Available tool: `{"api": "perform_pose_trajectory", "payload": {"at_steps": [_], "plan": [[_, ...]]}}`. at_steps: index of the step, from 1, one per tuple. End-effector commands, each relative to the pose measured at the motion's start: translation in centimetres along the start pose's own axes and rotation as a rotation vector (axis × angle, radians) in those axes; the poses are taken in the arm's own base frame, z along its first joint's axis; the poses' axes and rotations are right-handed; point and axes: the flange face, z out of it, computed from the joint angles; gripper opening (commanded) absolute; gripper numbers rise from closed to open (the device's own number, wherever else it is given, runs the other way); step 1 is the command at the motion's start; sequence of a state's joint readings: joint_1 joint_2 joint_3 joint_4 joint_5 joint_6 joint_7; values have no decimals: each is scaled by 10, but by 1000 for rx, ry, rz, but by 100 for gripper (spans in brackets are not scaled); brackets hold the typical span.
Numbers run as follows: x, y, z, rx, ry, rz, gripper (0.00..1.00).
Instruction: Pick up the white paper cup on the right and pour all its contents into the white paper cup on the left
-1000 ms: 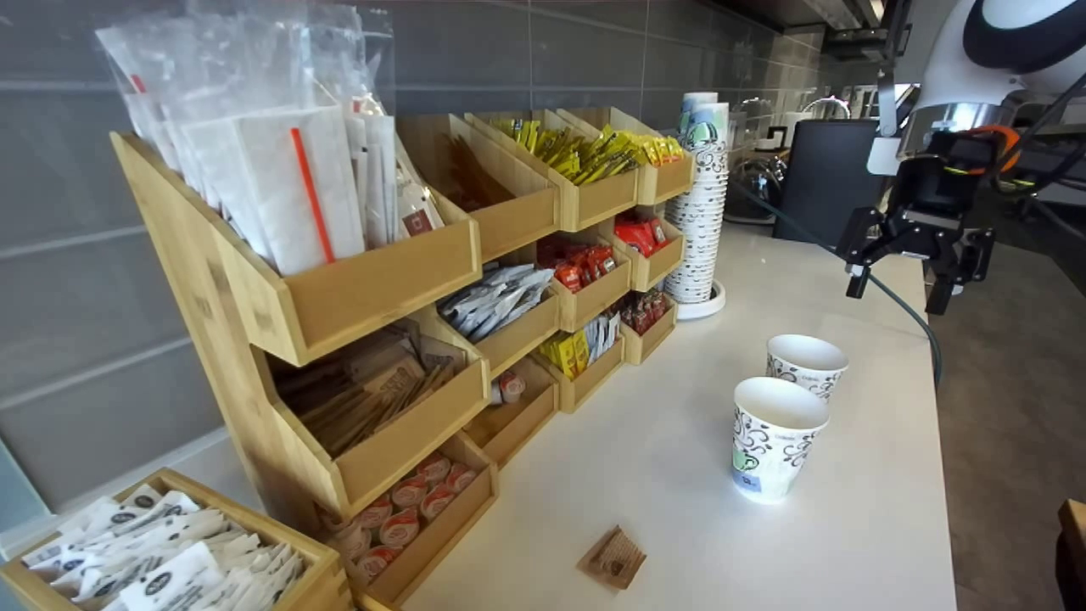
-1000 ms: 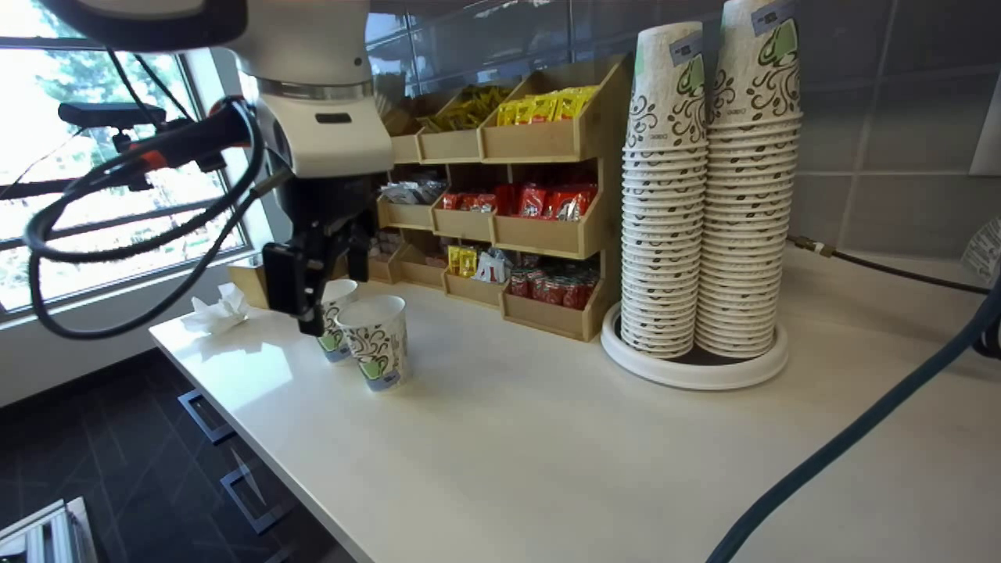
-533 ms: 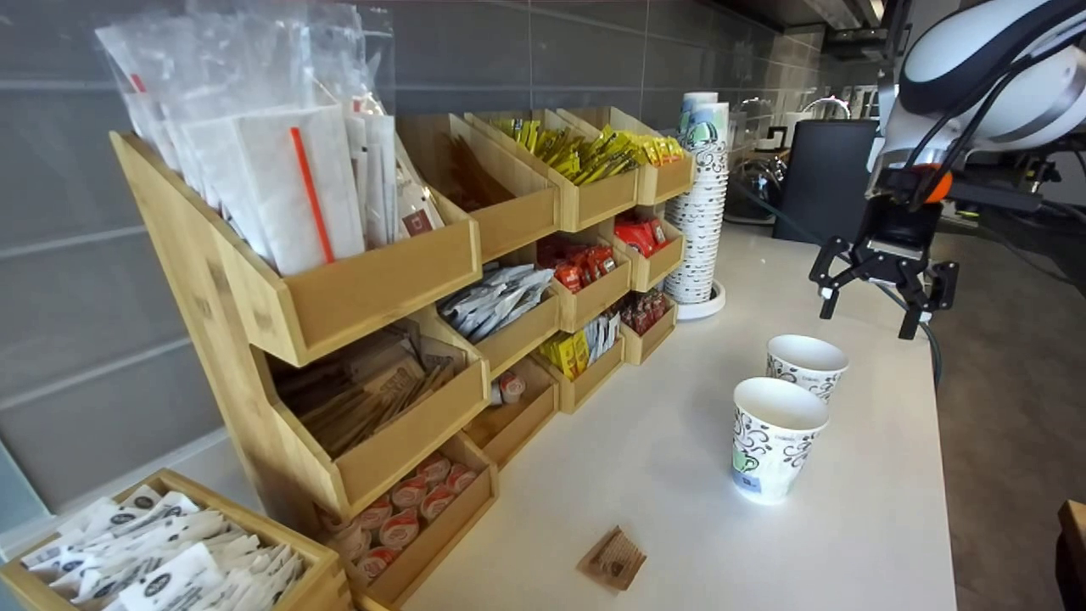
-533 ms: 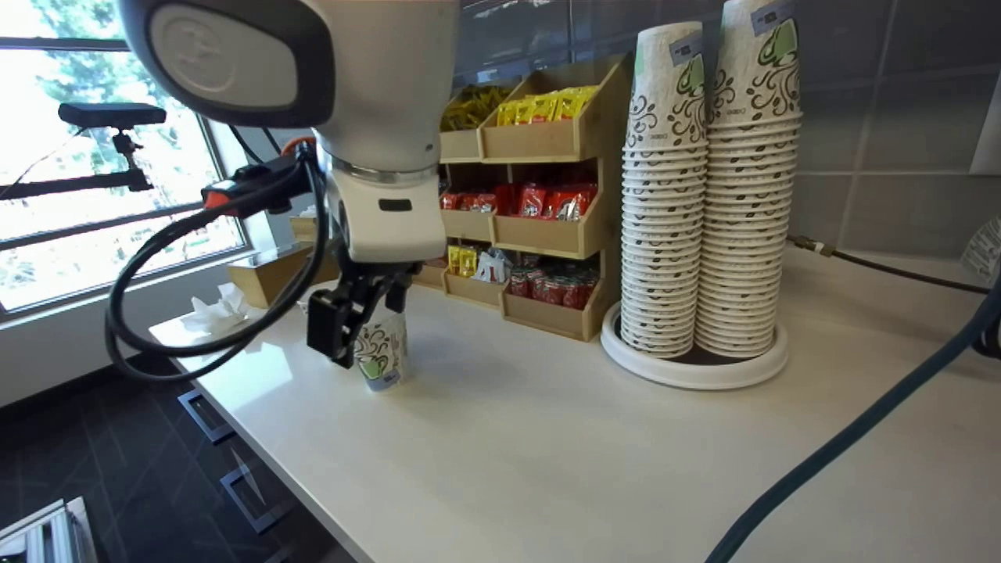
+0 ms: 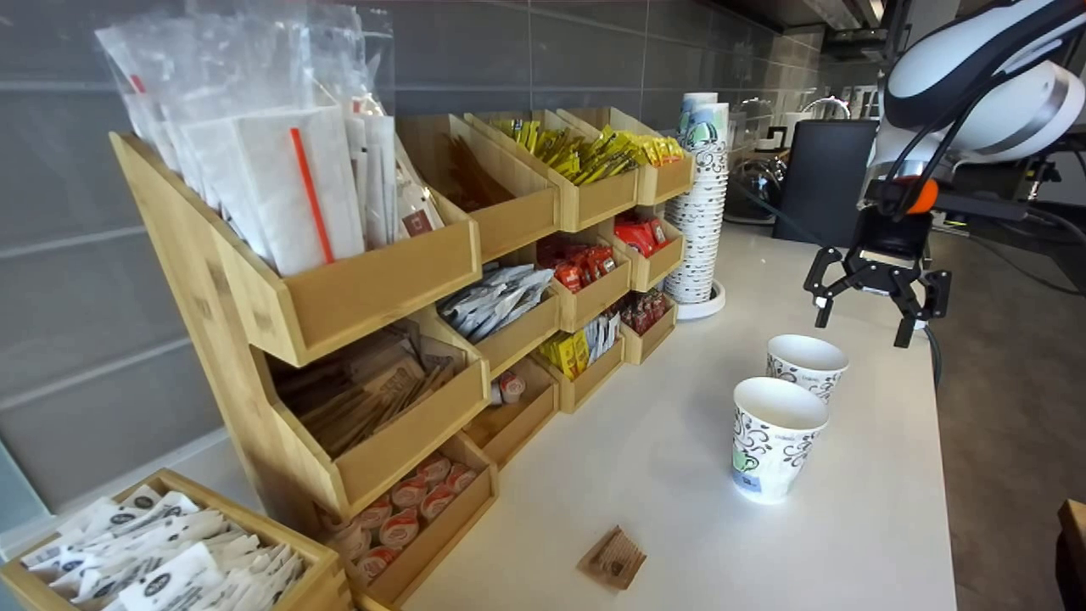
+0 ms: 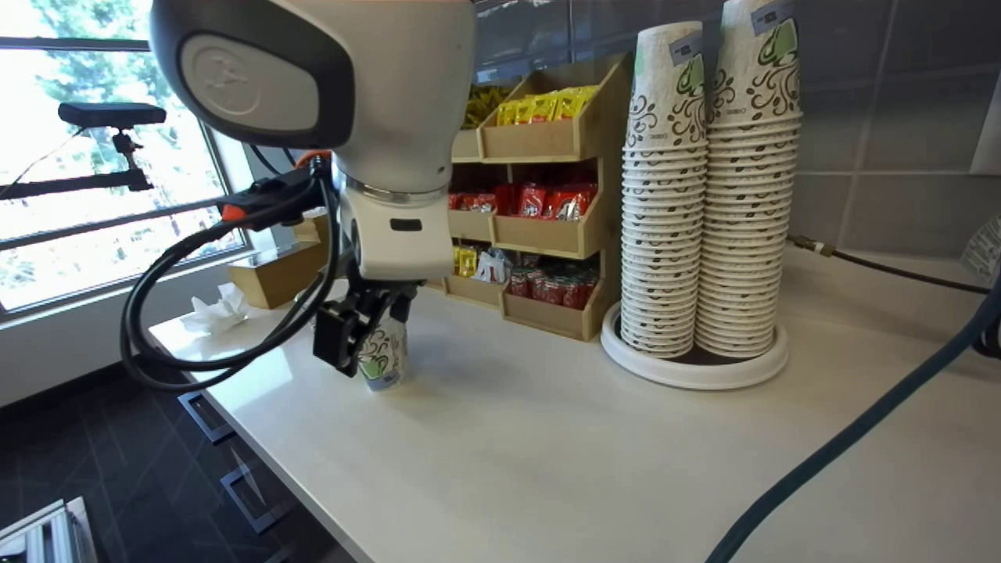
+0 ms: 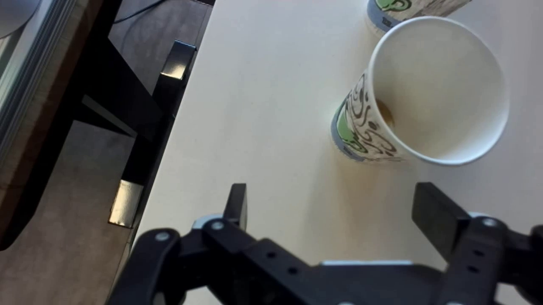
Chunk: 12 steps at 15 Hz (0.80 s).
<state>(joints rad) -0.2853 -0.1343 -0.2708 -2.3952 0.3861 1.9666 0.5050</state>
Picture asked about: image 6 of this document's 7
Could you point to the yellow and white tea bags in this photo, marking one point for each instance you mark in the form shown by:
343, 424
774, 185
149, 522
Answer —
464, 260

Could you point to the shorter paper cup stack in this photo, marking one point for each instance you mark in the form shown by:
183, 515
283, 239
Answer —
662, 208

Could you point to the white round tray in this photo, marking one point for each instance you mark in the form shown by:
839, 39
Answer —
692, 374

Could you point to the black camera on mount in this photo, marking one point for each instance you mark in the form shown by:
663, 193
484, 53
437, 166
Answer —
112, 112

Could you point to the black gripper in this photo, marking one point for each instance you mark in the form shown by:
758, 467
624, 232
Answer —
376, 295

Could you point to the wooden condiment rack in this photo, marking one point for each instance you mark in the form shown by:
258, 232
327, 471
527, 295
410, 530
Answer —
542, 143

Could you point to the tall paper cup stack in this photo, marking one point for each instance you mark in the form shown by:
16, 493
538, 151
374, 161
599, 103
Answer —
751, 208

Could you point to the yellow sweetener packets pile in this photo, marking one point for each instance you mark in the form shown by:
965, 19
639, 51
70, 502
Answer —
484, 107
550, 103

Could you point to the dark red sachets pile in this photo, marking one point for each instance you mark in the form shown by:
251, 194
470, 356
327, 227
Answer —
551, 290

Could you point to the white patterned paper cup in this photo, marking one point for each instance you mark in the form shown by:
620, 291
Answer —
382, 360

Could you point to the crumpled white tissue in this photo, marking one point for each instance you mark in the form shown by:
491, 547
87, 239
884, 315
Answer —
221, 315

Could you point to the low wooden packet box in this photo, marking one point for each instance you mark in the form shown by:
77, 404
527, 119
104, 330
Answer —
272, 275

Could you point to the crinkled clear plastic bag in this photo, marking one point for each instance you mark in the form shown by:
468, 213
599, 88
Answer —
985, 252

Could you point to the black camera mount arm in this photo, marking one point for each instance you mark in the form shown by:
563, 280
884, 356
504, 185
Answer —
94, 183

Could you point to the white metal frame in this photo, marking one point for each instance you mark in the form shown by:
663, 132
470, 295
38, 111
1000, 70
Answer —
43, 537

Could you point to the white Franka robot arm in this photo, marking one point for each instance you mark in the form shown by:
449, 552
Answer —
396, 83

